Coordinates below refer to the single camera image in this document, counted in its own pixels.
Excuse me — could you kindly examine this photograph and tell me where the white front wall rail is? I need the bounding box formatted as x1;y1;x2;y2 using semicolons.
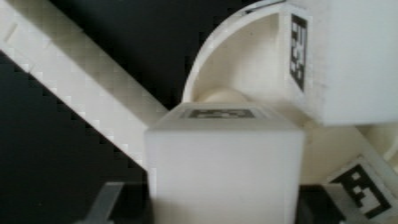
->
0;0;166;164

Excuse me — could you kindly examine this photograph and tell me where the white round stool seat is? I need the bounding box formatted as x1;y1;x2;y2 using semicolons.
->
179;0;398;188

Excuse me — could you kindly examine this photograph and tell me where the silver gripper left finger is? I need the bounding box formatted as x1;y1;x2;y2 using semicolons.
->
69;181;148;224

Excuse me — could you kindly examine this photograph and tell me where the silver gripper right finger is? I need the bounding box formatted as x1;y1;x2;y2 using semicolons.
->
294;185;346;224

